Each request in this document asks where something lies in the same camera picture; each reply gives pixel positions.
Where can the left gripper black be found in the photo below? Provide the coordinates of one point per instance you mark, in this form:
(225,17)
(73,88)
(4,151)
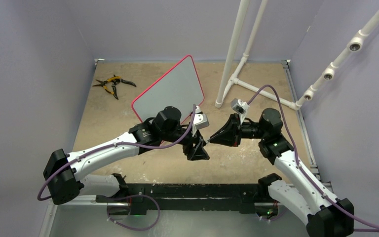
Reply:
(197,151)

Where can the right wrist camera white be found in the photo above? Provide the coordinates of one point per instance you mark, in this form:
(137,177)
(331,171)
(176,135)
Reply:
(241,108)

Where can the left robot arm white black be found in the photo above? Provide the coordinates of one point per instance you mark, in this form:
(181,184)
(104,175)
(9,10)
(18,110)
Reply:
(68,175)

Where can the yellow black pliers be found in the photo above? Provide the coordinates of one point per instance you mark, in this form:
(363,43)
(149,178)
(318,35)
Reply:
(110,84)

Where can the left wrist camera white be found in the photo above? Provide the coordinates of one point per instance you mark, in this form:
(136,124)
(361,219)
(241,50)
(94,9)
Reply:
(200,121)

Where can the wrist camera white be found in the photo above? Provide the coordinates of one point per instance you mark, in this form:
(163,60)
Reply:
(200,121)
(241,108)

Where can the whiteboard with red frame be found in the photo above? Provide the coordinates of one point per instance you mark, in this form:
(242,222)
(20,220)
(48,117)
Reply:
(179,87)

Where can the white pvc pipe frame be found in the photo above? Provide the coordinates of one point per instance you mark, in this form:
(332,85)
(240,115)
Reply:
(265,35)

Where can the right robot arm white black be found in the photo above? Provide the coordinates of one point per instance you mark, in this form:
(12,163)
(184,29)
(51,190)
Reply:
(322,212)

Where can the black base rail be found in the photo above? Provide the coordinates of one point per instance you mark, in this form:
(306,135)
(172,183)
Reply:
(140,197)

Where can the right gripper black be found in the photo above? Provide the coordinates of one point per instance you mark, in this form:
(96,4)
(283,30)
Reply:
(230,134)

